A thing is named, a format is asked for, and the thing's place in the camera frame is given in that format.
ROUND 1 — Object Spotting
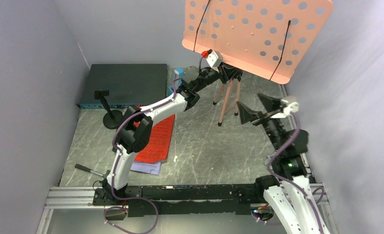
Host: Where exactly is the pink tripod music stand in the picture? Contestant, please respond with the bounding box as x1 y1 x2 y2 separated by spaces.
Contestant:
181 0 334 127

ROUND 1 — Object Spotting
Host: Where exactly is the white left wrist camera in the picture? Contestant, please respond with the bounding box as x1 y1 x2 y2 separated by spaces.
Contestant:
201 49 223 72

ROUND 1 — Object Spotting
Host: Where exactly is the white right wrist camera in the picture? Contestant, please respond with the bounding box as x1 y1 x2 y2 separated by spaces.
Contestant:
280 96 299 116

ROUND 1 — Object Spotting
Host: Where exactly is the blue sheet music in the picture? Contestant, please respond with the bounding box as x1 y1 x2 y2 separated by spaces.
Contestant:
131 161 161 176

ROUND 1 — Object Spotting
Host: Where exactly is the blue metronome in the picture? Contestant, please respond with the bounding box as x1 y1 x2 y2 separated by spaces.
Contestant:
172 67 184 89

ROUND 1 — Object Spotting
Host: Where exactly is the red sheet music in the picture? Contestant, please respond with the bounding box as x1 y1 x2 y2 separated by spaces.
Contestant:
135 115 175 163

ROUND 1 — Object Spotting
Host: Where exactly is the aluminium frame rail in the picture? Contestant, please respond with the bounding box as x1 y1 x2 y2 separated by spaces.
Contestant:
45 66 329 234

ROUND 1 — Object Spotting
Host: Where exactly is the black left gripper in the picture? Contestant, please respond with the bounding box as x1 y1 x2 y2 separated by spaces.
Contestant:
193 59 242 93

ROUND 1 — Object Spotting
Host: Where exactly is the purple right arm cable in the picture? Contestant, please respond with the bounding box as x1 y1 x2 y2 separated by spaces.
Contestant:
251 111 325 234

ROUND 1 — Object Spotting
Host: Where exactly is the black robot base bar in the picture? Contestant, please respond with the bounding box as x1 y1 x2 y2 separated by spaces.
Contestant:
93 184 267 217

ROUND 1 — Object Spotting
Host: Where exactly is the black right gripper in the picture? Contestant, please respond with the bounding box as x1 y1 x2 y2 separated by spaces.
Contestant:
236 92 285 152

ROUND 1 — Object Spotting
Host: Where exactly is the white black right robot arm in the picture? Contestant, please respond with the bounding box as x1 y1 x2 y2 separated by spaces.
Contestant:
237 94 330 234

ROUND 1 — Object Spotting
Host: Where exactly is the black handled claw hammer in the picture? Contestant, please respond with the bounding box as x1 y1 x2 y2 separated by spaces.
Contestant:
75 164 110 178

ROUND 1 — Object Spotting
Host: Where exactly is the black blue network switch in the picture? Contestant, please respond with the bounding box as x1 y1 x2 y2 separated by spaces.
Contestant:
77 64 168 109

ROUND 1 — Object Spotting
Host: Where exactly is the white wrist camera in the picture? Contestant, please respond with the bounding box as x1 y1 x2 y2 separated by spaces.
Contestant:
280 96 299 116
201 49 223 72

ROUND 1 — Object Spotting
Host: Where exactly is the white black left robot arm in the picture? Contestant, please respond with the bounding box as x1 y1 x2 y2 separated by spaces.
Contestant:
102 63 243 205

